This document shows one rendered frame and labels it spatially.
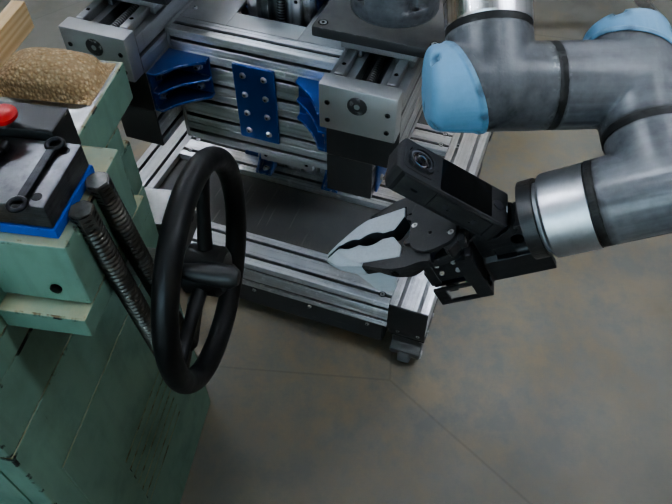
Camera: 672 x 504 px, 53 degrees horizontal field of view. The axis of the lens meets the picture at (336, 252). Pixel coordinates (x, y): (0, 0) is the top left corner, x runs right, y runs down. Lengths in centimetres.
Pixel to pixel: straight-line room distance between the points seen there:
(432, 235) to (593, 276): 135
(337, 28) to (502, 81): 62
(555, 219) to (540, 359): 118
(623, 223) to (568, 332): 124
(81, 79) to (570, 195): 62
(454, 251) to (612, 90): 18
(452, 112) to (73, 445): 67
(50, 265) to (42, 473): 32
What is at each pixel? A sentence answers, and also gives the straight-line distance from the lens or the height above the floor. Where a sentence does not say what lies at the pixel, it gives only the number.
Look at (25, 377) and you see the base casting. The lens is 84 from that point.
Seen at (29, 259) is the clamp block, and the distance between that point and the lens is 70.
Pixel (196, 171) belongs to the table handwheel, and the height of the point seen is 95.
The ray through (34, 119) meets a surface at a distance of 73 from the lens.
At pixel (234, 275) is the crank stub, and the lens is 67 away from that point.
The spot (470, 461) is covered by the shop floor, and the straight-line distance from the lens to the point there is 157.
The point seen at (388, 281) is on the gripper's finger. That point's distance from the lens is 66.
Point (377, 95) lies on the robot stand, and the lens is 109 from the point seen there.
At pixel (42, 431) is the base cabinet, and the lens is 90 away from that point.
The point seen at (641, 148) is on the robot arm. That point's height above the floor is 108.
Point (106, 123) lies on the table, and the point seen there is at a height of 87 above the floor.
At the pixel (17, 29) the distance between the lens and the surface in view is 106.
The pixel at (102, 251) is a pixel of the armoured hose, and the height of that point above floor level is 92.
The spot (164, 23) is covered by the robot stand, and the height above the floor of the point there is 73.
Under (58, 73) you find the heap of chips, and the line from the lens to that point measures 93.
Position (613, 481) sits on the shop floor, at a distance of 164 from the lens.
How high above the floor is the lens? 143
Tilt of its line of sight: 50 degrees down
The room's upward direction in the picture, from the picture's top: straight up
